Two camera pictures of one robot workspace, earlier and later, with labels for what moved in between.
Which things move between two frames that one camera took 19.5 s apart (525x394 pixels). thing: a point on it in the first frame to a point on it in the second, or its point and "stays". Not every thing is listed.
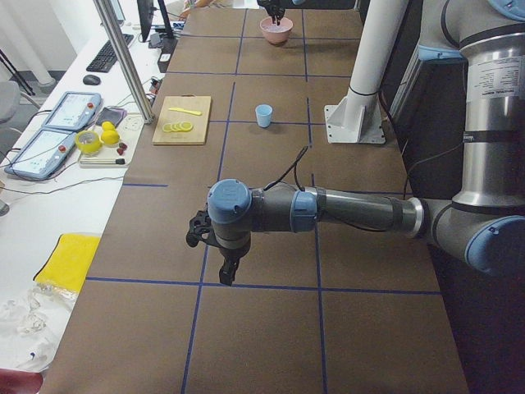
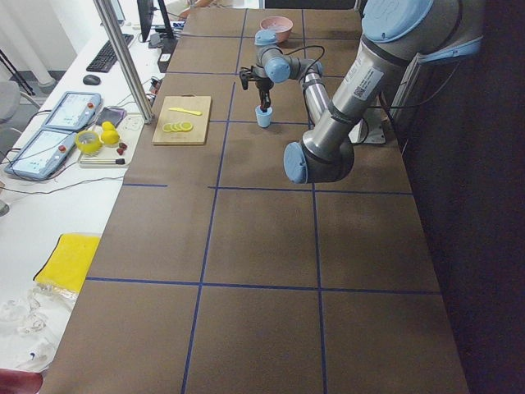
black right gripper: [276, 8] to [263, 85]
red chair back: [20, 382] stays
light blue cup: [263, 115] stays
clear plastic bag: [31, 321] stays
